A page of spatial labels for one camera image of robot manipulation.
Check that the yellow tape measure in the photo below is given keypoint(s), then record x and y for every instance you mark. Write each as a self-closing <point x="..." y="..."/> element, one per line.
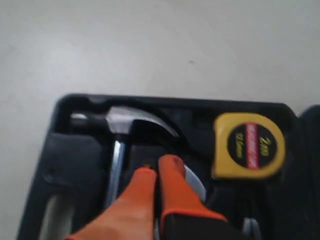
<point x="248" y="146"/>

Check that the black plastic tool case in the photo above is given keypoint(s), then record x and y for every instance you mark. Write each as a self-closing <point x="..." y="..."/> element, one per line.
<point x="75" y="163"/>

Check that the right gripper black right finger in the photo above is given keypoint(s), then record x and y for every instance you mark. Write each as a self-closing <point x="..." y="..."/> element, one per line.
<point x="184" y="216"/>

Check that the steel claw hammer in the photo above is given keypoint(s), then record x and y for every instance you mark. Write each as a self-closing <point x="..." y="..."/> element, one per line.
<point x="118" y="121"/>

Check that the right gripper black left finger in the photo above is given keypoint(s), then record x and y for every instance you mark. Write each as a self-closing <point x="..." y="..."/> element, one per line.
<point x="130" y="216"/>

